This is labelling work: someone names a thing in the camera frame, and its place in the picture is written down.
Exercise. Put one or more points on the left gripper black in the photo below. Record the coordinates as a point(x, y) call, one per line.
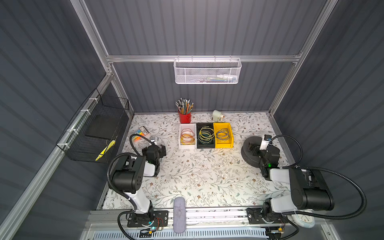
point(156, 148)

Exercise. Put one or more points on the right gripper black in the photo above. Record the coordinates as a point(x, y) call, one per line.
point(258, 149)

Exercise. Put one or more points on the grey perforated cable spool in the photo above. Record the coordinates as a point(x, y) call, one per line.
point(251, 152)

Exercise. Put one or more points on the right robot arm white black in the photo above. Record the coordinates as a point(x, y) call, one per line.
point(309, 192)

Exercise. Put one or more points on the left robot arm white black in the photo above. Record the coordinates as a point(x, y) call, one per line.
point(125, 176)

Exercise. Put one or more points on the yellow black striped tool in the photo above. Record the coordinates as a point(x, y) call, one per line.
point(105, 150)

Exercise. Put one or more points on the yellow plastic bin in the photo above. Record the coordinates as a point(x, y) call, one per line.
point(223, 135)

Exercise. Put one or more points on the red pencil cup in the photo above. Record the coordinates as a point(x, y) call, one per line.
point(185, 118)

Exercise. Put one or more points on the white plastic bin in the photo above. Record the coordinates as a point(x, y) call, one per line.
point(187, 139)

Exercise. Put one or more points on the black plastic bin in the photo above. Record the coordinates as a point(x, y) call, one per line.
point(205, 136)

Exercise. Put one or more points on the grey fuzzy oblong brush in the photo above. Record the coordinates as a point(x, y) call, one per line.
point(180, 219)

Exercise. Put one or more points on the bundle of pencils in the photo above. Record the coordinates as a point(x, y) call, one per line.
point(185, 106)

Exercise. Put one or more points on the black pad in basket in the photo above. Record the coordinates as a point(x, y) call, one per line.
point(102, 127)

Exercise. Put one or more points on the pale green pencil sharpener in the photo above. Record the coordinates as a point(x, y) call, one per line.
point(218, 116)

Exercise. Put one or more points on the white round clock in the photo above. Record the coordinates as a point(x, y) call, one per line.
point(303, 221)

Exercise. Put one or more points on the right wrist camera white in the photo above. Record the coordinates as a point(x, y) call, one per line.
point(265, 142)

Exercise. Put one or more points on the black wire wall basket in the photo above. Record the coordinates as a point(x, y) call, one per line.
point(78, 147)

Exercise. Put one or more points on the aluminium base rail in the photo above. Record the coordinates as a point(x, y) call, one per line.
point(215, 217)

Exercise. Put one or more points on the white wire mesh basket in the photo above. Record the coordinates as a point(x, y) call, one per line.
point(207, 71)

